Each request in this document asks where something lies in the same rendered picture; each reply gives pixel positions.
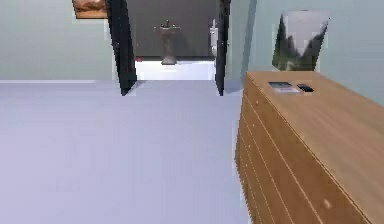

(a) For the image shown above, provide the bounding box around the orange brown framed picture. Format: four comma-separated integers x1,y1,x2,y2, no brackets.
72,0,109,20

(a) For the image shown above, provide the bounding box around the black room door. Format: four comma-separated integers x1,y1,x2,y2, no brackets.
105,0,138,97

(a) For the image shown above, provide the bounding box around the wooden chest of drawers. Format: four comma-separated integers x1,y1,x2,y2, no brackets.
234,70,384,224

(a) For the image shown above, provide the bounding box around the black remote control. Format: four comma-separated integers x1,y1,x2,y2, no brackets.
296,83,315,93

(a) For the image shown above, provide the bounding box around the grey pedestal sink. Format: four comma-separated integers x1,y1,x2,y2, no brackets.
153,19,182,66

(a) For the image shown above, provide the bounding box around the mountain landscape framed picture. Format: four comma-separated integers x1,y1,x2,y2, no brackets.
271,9,330,72

